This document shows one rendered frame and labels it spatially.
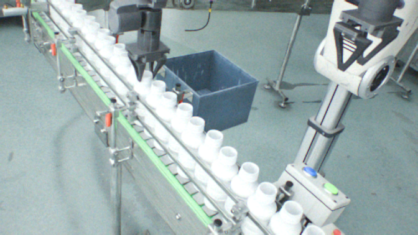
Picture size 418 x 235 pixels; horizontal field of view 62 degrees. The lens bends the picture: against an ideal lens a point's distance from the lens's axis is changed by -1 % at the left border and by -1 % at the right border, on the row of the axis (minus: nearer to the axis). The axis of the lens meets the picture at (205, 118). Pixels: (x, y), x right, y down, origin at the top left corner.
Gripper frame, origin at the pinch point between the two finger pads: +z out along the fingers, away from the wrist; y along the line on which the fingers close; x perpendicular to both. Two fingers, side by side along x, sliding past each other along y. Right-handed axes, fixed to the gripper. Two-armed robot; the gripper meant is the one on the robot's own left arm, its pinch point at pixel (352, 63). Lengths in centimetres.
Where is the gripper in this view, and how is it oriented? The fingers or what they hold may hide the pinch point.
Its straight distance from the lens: 70.6
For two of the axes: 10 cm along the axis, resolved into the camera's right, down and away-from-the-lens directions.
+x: -5.9, -5.5, 5.9
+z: -1.5, 8.0, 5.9
